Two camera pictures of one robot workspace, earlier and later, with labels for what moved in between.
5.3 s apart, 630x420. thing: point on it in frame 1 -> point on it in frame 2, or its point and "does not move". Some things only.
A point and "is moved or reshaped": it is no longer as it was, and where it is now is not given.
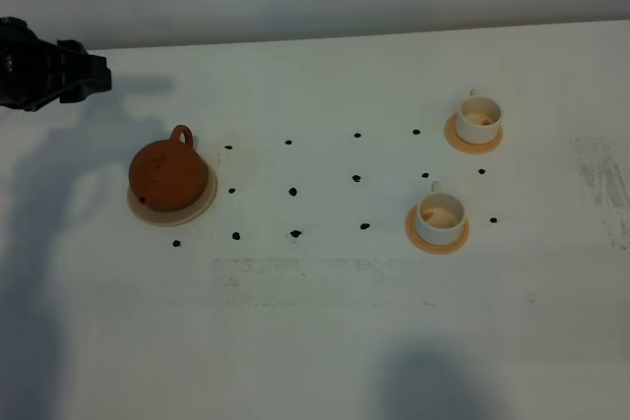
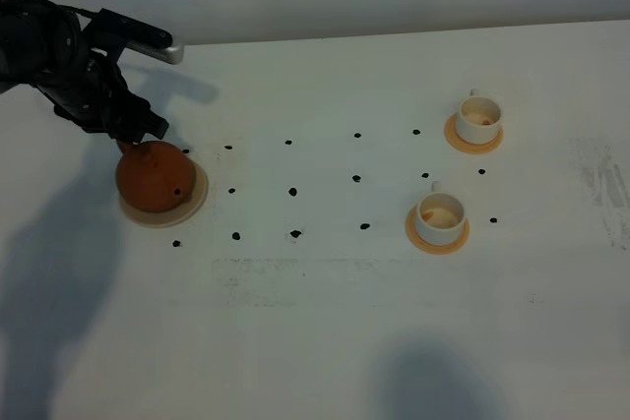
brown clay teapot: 169,175 is moved or reshaped
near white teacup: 440,216 does not move
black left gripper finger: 80,74 -> 125,126
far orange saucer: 452,138 does not move
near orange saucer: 410,225 does not move
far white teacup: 478,118 does not move
